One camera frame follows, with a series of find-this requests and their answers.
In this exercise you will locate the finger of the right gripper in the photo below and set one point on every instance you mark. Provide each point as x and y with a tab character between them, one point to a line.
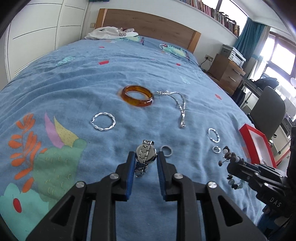
248	172

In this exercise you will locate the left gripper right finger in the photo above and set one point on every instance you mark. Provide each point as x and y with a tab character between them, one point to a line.
169	179

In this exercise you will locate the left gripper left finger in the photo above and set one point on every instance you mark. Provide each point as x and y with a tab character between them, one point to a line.
123	187

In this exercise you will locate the silver wristwatch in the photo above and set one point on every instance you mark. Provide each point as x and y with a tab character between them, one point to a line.
146	153

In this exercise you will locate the amber bangle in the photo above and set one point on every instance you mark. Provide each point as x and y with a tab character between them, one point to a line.
137	95

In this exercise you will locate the red jewelry box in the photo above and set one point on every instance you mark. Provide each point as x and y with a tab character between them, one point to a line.
257	145

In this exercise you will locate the grey chair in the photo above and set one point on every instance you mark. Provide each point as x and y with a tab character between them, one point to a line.
268	112

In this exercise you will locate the blue patterned bedspread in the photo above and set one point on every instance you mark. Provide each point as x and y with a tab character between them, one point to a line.
63	120

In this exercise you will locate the dark backpack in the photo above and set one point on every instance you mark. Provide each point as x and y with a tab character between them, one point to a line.
262	83

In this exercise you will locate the wooden drawer cabinet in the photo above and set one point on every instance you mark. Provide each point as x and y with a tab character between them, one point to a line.
226	73

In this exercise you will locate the white printer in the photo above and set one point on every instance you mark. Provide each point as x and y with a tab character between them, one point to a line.
233	54

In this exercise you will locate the teal curtain right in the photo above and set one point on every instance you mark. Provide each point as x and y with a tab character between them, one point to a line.
249	38

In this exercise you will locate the white clothing on bed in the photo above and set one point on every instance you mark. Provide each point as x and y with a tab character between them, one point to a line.
110	33

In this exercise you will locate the wooden headboard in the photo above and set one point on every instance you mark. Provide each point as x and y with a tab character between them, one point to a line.
149	25

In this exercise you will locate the row of books on shelf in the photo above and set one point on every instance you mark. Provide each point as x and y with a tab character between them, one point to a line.
218	16

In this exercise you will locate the white wardrobe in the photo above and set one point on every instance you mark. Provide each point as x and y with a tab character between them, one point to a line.
39	28

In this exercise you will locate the wall socket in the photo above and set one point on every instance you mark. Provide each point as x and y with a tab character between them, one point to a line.
208	58

